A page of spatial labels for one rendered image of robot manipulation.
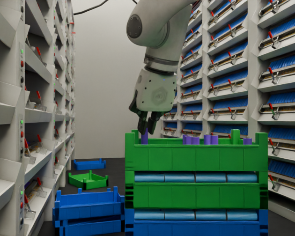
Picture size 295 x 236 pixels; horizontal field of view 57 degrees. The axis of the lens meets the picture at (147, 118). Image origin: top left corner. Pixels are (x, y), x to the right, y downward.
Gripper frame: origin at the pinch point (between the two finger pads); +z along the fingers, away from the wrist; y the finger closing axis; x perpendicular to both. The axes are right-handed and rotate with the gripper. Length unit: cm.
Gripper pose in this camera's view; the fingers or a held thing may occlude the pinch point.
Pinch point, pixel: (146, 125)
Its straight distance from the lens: 72.6
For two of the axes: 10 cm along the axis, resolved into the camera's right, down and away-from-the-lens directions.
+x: -4.4, -4.1, 8.0
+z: -2.0, 9.1, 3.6
